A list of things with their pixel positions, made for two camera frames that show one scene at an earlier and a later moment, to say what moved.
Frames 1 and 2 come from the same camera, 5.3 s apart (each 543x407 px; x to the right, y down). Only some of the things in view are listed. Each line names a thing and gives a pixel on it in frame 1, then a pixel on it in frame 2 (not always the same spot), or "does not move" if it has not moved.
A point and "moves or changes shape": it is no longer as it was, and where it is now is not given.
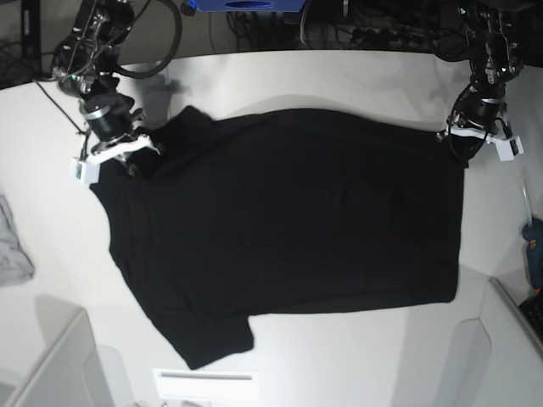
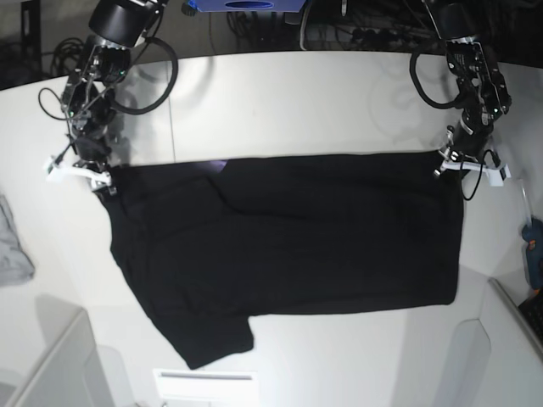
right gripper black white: x=113 y=125 -> x=93 y=154
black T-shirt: x=229 y=218 moves or changes shape
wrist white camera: x=506 y=149 -> x=495 y=177
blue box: x=249 y=5 does not move
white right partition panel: x=496 y=359 does not move
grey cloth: x=15 y=264 does not move
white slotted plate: x=193 y=383 does not move
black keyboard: x=533 y=309 does not move
